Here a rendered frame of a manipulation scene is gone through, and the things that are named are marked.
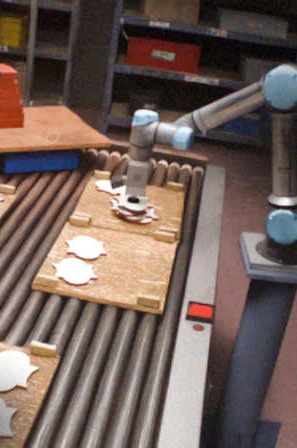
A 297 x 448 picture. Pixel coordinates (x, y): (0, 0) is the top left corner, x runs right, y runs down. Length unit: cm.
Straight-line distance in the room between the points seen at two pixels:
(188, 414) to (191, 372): 15
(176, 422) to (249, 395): 110
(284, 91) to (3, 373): 109
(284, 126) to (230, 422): 118
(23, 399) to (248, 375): 122
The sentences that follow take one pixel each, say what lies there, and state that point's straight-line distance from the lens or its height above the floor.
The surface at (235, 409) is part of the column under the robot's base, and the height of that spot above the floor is 25.
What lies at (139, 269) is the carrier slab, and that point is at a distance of 191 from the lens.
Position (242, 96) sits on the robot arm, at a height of 139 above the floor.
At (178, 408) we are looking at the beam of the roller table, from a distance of 146.
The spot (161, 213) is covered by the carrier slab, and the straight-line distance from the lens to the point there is 228.
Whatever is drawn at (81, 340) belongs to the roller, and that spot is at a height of 92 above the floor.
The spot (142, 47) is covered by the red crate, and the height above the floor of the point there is 83.
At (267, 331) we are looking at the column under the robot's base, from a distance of 234.
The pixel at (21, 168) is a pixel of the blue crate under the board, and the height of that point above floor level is 94.
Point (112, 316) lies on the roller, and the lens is 172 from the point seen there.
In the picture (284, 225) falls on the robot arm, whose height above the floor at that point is 107.
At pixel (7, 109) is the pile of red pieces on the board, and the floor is 112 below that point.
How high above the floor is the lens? 185
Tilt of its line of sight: 25 degrees down
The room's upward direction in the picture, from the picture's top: 9 degrees clockwise
